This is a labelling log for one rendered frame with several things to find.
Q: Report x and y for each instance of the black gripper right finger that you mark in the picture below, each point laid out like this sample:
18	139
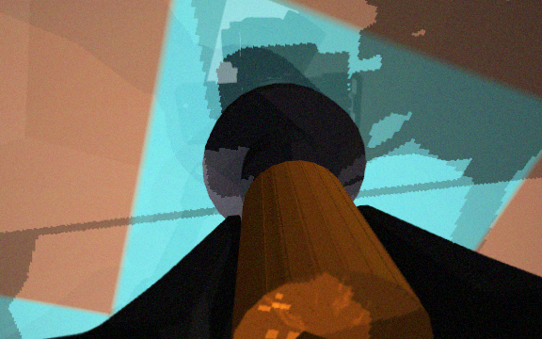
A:
466	294

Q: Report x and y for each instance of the orange cylinder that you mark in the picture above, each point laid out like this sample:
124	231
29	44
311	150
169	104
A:
311	267

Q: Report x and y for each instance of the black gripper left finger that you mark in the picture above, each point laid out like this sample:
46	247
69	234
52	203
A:
193	300

